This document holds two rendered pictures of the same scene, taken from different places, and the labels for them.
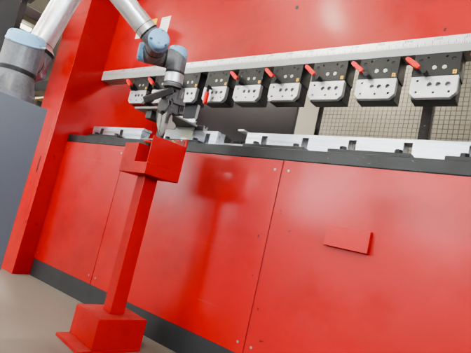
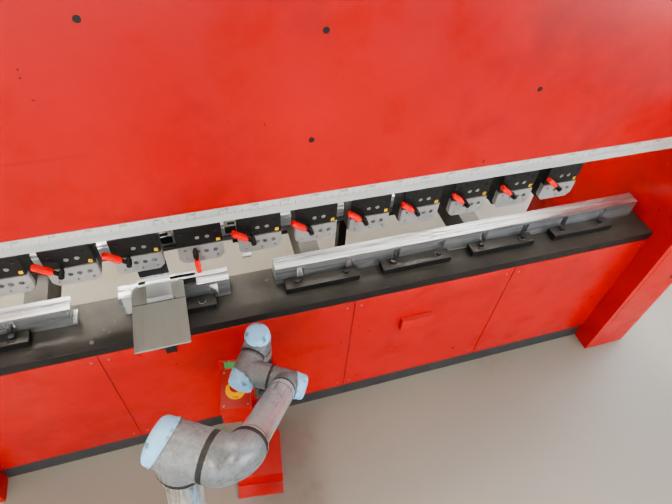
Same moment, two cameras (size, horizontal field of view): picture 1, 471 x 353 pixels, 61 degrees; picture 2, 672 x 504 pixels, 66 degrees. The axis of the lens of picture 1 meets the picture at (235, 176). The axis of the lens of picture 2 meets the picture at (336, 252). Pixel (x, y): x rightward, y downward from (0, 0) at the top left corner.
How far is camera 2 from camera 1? 237 cm
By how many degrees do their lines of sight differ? 76
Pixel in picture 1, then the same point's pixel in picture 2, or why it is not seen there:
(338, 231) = (411, 322)
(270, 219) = (350, 332)
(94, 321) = (274, 475)
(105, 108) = not seen: outside the picture
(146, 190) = not seen: hidden behind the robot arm
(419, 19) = (463, 152)
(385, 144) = (424, 245)
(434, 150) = (459, 240)
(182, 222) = not seen: hidden behind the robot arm
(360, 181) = (424, 293)
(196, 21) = (79, 162)
